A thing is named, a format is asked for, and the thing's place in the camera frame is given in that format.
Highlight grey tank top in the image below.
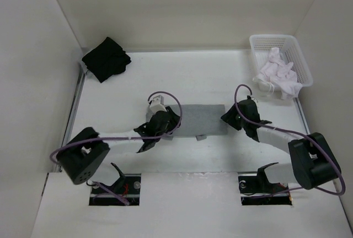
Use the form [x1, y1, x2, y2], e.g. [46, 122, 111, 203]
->
[145, 103, 229, 142]

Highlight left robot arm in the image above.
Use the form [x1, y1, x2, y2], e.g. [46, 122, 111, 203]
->
[56, 106, 183, 193]

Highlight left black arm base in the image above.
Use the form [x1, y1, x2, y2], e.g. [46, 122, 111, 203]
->
[86, 163, 142, 206]

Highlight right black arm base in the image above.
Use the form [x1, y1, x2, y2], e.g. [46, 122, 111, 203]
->
[238, 163, 292, 205]

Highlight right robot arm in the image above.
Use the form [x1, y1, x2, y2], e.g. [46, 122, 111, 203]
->
[221, 96, 341, 192]

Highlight white tank top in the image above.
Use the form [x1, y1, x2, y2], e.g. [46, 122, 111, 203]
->
[253, 47, 303, 100]

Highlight folded black tank top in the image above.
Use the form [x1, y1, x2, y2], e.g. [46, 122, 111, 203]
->
[82, 37, 131, 83]

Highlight white plastic basket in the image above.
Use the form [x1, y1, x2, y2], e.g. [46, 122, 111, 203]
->
[249, 34, 313, 87]

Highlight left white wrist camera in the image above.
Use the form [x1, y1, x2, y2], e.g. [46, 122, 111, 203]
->
[149, 95, 167, 114]

